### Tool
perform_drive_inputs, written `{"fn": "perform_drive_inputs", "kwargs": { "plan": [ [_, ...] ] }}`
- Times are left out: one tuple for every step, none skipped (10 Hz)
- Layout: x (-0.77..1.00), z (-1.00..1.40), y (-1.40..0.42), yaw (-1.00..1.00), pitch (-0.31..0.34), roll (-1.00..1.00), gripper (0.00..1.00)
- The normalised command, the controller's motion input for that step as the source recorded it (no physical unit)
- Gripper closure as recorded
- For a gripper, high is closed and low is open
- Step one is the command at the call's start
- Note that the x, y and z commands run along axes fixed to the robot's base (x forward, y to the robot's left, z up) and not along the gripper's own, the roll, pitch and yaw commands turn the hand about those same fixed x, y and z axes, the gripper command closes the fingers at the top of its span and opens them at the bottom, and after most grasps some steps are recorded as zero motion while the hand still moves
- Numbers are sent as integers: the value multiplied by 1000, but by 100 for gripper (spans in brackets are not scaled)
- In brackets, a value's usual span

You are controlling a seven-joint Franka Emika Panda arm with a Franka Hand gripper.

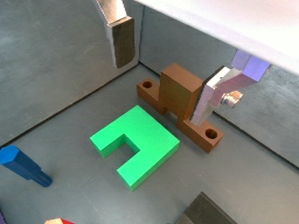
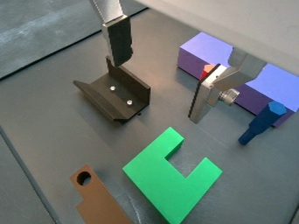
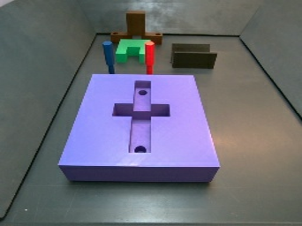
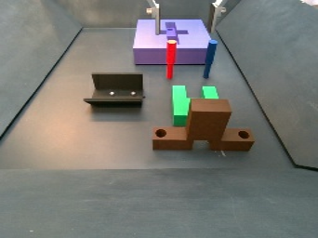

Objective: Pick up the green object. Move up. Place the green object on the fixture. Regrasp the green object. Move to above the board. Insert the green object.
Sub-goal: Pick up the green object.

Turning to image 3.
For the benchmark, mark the green U-shaped block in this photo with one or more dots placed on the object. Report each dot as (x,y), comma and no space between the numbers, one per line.
(132,48)

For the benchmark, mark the purple board with cross slot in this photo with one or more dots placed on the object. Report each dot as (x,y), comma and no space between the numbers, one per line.
(141,132)

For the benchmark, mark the black fixture block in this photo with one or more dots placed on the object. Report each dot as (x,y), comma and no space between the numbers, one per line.
(193,56)

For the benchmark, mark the red cylindrical peg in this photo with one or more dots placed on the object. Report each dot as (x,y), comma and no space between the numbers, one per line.
(150,57)

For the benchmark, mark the blue cylindrical peg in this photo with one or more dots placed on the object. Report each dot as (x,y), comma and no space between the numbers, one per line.
(110,56)

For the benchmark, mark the brown T-shaped block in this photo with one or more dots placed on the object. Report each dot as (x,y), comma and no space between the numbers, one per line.
(136,25)

